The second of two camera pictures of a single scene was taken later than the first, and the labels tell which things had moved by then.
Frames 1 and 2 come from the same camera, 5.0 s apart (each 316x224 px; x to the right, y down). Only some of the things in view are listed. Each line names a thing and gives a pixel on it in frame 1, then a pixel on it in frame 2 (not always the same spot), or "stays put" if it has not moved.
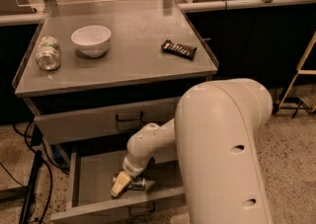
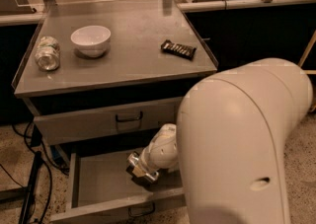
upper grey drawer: [103, 120] stays put
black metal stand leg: [35, 173] stays put
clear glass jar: [48, 53] stays put
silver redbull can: [136, 184] -> [135, 160]
